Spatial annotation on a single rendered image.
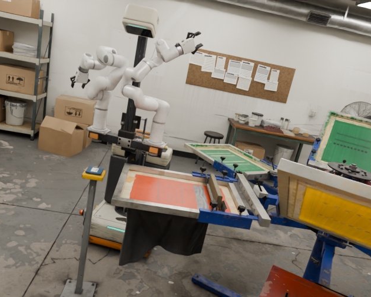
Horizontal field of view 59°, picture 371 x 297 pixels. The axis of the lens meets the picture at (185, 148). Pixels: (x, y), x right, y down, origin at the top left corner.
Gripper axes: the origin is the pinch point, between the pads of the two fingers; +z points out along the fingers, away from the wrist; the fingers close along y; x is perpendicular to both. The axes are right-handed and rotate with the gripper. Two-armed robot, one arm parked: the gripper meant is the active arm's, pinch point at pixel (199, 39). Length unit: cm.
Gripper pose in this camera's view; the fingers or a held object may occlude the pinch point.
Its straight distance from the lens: 228.9
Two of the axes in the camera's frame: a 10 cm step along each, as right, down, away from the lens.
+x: 4.9, 6.3, -6.0
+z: 8.5, -4.9, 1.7
